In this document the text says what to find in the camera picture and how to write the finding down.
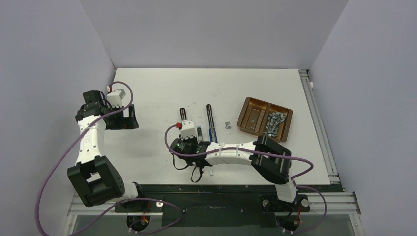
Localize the grey staple strip cluster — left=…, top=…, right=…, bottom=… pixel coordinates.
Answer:
left=225, top=121, right=232, bottom=130

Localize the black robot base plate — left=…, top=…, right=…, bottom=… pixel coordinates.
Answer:
left=114, top=184, right=343, bottom=228

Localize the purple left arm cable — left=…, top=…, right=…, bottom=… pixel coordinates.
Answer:
left=34, top=81, right=183, bottom=236

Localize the brown wooden tray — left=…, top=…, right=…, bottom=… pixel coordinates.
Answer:
left=236, top=97, right=293, bottom=143

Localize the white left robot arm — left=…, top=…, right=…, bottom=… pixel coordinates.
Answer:
left=67, top=89, right=147, bottom=211

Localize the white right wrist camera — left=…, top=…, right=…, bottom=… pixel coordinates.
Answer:
left=180, top=119, right=197, bottom=141

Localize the black stapler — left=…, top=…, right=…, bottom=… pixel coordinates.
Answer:
left=179, top=107, right=187, bottom=121

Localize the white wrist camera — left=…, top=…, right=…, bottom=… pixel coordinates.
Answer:
left=180, top=119, right=197, bottom=141
left=106, top=89, right=126, bottom=108

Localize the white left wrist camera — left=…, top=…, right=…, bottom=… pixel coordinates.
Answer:
left=106, top=89, right=126, bottom=108

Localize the aluminium side rail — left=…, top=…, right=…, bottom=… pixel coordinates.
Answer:
left=299, top=69, right=361, bottom=216

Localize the pile of staple strips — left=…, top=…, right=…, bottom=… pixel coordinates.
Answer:
left=263, top=112, right=287, bottom=138

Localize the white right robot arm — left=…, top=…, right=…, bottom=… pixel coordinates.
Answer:
left=168, top=136, right=298, bottom=210

